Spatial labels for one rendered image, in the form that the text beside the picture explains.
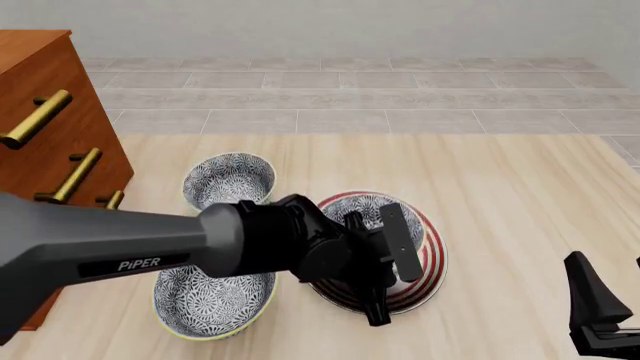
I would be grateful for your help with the black patterned bowl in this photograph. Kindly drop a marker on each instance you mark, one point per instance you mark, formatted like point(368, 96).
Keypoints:
point(226, 180)
point(357, 204)
point(210, 302)

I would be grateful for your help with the wooden cabinet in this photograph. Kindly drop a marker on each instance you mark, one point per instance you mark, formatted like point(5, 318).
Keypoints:
point(65, 112)

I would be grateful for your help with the white plate with red rings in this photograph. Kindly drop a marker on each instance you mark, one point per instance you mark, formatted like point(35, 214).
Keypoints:
point(434, 257)

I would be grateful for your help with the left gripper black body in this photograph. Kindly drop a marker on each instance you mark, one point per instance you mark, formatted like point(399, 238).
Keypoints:
point(367, 258)

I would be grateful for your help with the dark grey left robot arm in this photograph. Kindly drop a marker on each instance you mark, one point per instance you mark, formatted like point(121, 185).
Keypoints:
point(125, 236)

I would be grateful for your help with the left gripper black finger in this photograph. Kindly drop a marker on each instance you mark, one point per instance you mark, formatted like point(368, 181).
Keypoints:
point(376, 305)
point(354, 220)

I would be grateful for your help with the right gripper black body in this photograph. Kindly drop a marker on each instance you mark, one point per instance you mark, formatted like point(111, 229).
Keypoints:
point(607, 343)

